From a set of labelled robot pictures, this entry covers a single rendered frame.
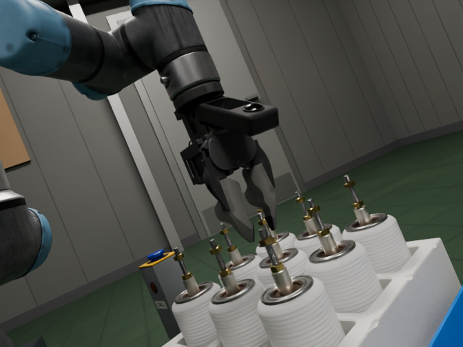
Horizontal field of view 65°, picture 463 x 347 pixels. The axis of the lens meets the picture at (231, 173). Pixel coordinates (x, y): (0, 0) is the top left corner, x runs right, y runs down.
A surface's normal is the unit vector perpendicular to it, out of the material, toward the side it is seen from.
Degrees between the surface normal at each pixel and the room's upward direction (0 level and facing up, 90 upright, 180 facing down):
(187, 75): 90
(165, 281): 90
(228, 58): 90
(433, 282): 90
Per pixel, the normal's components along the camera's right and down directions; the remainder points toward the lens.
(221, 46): 0.26, -0.12
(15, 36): -0.28, 0.11
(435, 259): 0.61, -0.26
